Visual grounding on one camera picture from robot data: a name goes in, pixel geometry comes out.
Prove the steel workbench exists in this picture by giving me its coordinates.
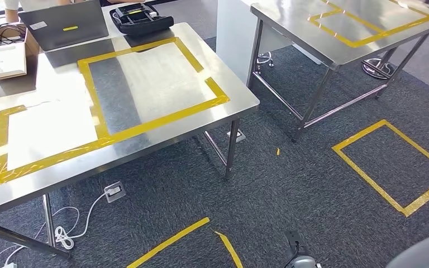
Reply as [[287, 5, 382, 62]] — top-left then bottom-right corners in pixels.
[[249, 0, 429, 143], [0, 21, 261, 260]]

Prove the black cable bundle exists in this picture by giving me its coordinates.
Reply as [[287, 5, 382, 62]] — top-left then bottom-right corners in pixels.
[[0, 22, 27, 49]]

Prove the cardboard box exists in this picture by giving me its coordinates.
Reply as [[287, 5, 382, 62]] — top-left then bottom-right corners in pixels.
[[0, 22, 41, 84]]

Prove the white power cable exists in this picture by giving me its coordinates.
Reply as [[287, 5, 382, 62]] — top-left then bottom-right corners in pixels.
[[0, 192, 108, 268]]

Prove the grey floor socket plate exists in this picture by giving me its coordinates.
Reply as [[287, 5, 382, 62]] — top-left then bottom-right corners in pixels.
[[226, 128, 247, 144], [103, 180, 127, 204]]

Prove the grey laptop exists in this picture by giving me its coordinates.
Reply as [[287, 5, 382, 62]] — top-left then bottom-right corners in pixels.
[[17, 0, 110, 52]]

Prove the black open case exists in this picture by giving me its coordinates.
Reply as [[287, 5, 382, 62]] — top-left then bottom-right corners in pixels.
[[109, 2, 175, 37]]

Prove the chrome stool base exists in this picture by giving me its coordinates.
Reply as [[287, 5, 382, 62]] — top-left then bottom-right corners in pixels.
[[361, 56, 397, 81], [256, 51, 275, 70]]

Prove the white cabinet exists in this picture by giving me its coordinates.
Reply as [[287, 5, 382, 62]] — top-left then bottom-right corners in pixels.
[[216, 0, 294, 87]]

